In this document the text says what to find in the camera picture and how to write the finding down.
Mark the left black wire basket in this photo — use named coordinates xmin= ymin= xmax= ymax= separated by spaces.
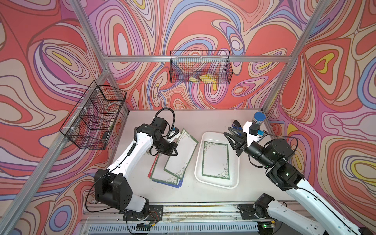
xmin=59 ymin=81 xmax=126 ymax=150

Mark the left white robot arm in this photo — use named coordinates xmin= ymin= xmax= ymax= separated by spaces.
xmin=94 ymin=123 xmax=180 ymax=217

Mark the green bordered stationery sheet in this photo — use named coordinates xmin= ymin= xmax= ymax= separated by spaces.
xmin=150 ymin=155 xmax=180 ymax=186

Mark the blue lidded pen tube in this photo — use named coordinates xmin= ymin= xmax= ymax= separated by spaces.
xmin=252 ymin=112 xmax=266 ymax=125

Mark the back black wire basket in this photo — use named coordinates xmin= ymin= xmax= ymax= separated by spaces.
xmin=169 ymin=49 xmax=233 ymax=84

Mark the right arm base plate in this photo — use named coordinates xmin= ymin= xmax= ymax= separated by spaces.
xmin=237 ymin=204 xmax=267 ymax=220

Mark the blue stapler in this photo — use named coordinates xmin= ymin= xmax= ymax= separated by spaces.
xmin=232 ymin=120 xmax=243 ymax=136

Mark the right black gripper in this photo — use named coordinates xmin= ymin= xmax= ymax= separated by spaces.
xmin=223 ymin=127 xmax=275 ymax=169

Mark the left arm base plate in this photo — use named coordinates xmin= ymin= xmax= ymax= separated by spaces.
xmin=123 ymin=204 xmax=164 ymax=222

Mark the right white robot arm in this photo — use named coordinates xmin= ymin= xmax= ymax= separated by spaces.
xmin=224 ymin=127 xmax=372 ymax=235

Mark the yellow sticky note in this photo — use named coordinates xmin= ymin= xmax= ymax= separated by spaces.
xmin=199 ymin=73 xmax=216 ymax=84

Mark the black wire basket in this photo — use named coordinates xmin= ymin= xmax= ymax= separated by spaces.
xmin=59 ymin=81 xmax=126 ymax=150
xmin=169 ymin=49 xmax=233 ymax=84

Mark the white plastic storage tray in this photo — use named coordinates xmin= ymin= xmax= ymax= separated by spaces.
xmin=194 ymin=131 xmax=240 ymax=190

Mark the aluminium frame rail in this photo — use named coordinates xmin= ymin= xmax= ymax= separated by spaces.
xmin=103 ymin=55 xmax=292 ymax=63

